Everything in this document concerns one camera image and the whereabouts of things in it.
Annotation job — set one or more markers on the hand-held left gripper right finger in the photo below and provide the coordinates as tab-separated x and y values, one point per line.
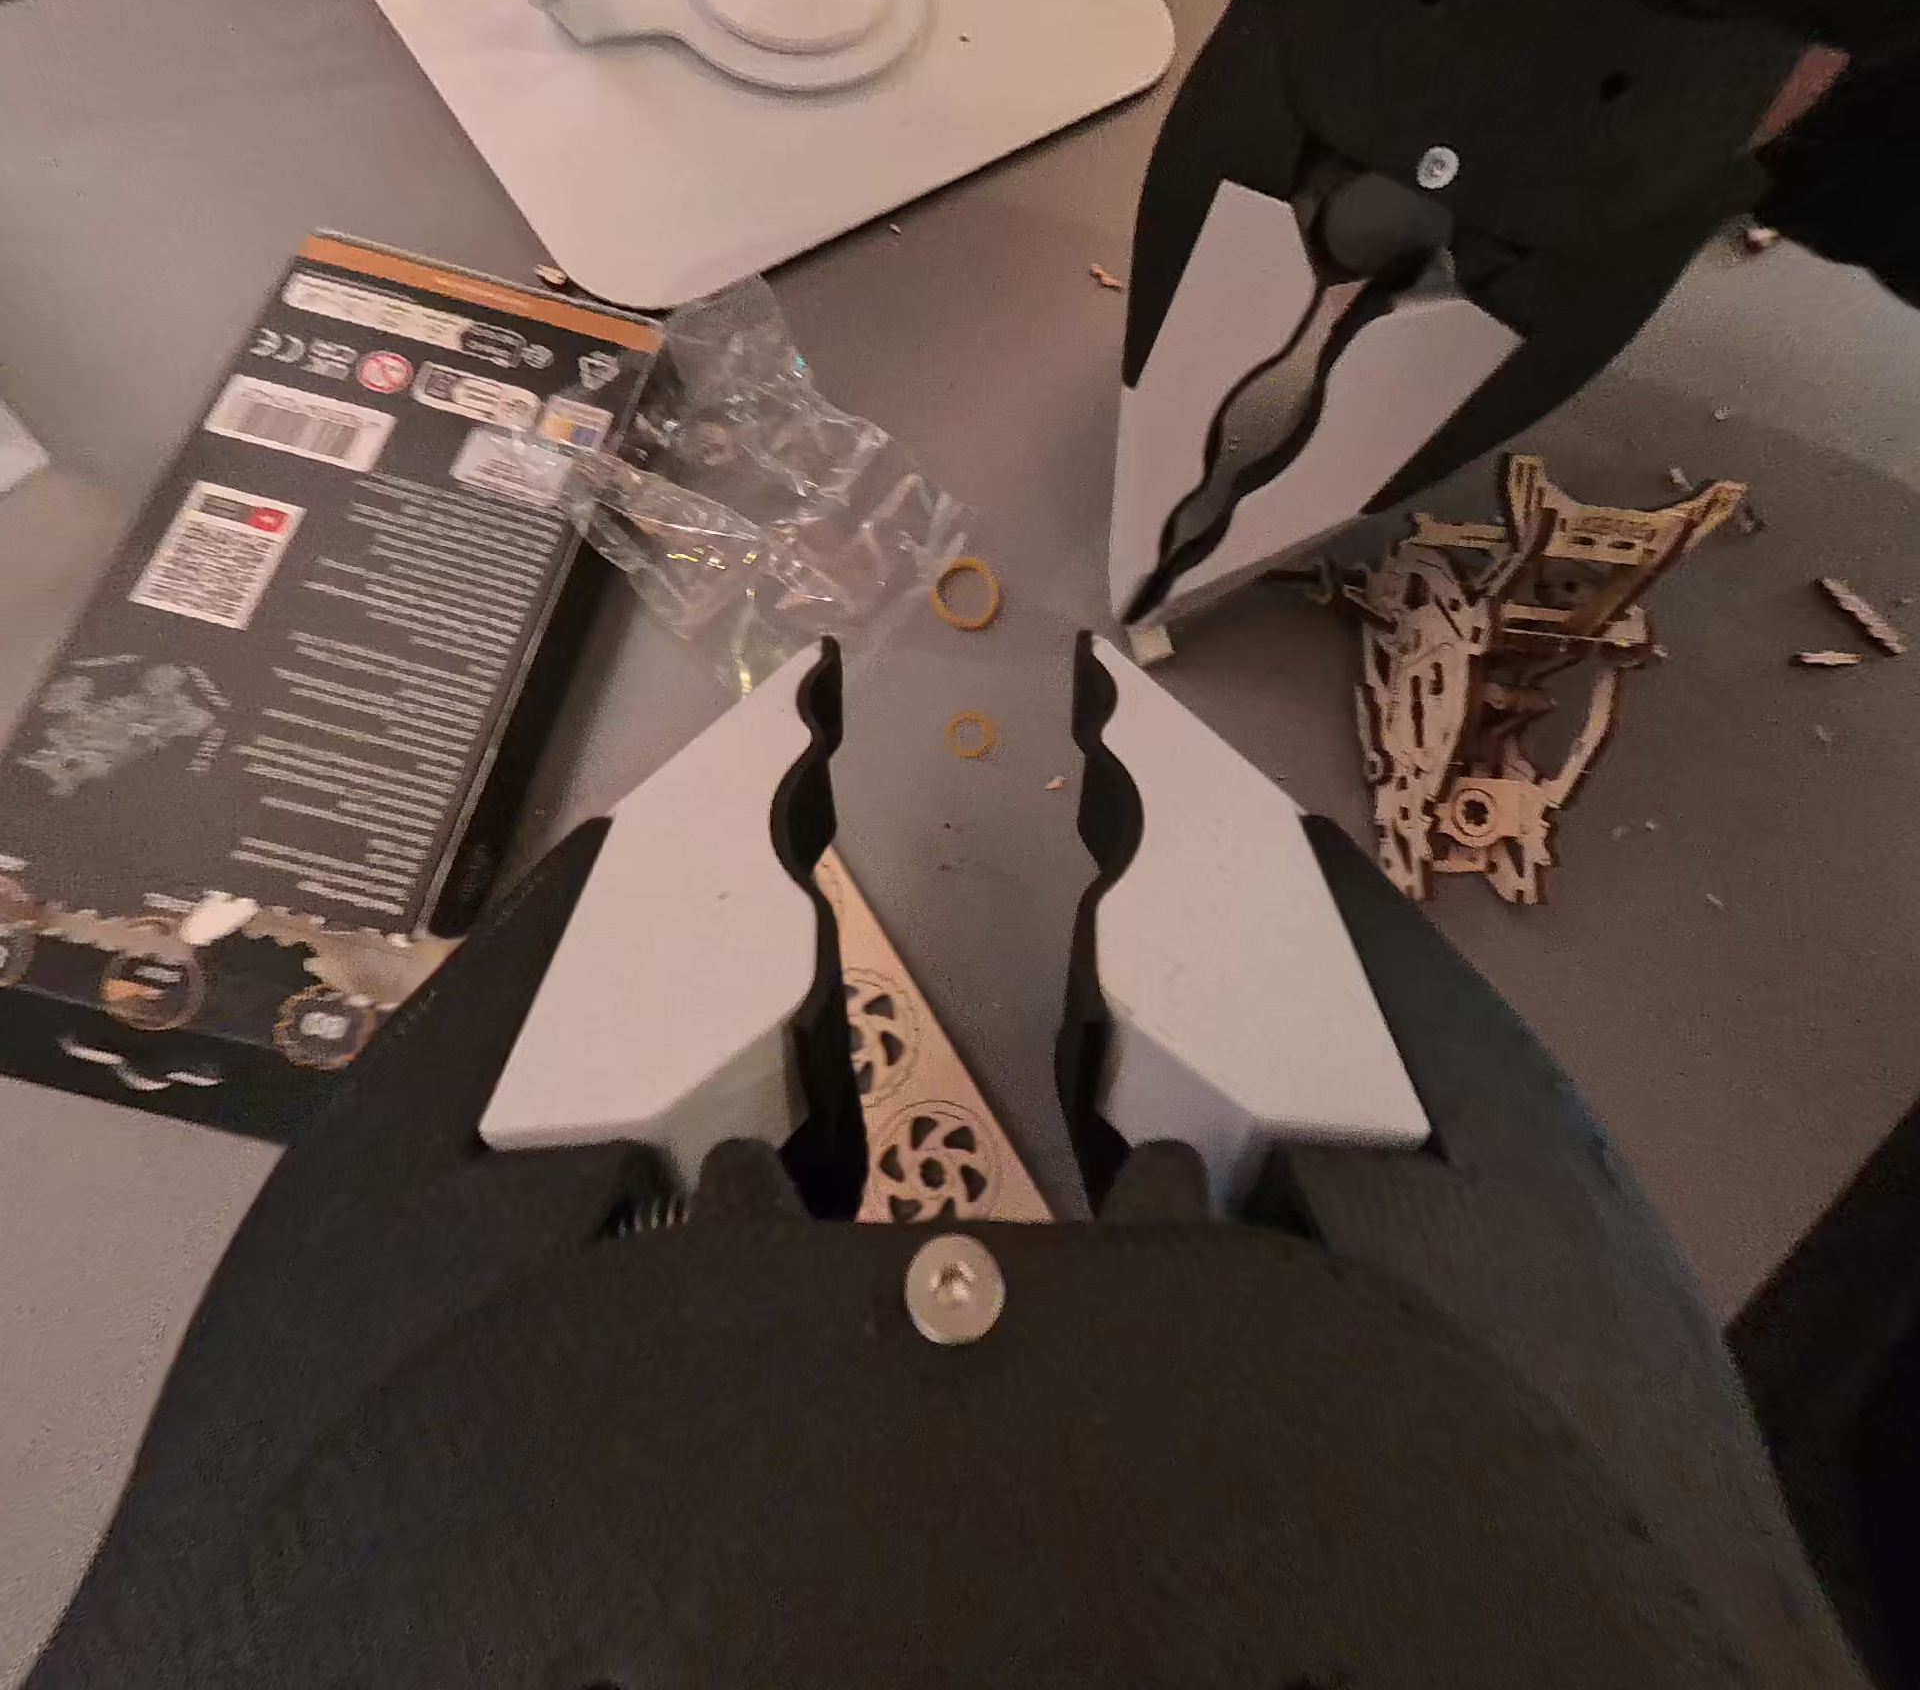
1260	970

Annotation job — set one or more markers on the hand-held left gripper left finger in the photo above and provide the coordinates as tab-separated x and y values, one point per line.
644	970

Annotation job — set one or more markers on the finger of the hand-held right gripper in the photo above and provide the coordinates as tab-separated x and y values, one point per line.
1395	385
1214	340

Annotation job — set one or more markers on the wooden mechanical model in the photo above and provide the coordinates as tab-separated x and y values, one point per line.
1500	671

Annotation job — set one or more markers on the wooden parts sheet gear wheels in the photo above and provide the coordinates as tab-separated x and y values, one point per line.
930	1090

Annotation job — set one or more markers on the clear plastic parts bag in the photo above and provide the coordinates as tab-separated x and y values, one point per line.
780	474

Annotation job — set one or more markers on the person's right forearm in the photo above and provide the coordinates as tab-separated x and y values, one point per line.
1868	191

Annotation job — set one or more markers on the small yellow rubber band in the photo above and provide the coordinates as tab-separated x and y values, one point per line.
938	595

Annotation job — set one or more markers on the white document stand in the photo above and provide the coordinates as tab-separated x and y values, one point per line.
974	40

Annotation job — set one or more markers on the tiny yellow rubber band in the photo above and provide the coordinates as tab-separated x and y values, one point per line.
954	735

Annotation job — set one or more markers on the black cardboard box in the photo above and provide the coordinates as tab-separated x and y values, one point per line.
331	611

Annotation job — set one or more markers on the long notched wooden bar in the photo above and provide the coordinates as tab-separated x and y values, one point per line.
1860	615

